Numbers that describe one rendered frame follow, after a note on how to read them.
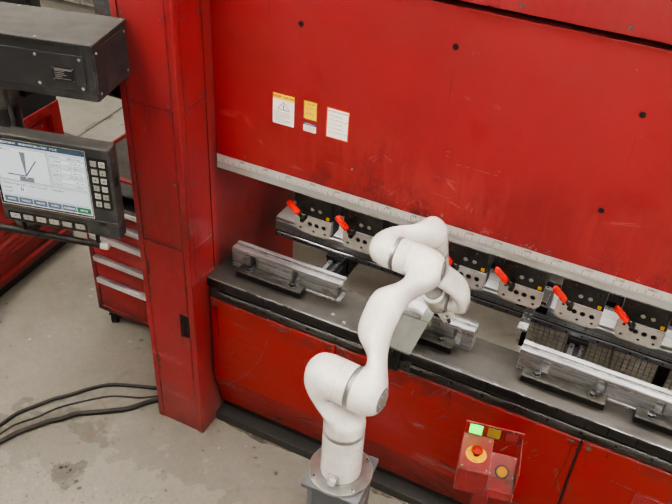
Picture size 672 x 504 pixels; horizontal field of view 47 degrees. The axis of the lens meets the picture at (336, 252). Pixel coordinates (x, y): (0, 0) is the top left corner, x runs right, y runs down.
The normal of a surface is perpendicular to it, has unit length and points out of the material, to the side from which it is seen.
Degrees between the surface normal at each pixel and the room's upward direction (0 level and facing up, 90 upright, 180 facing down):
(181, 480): 0
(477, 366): 0
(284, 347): 90
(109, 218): 90
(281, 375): 90
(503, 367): 0
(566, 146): 90
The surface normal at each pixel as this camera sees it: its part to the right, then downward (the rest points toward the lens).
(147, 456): 0.05, -0.80
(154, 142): -0.44, 0.51
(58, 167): -0.22, 0.58
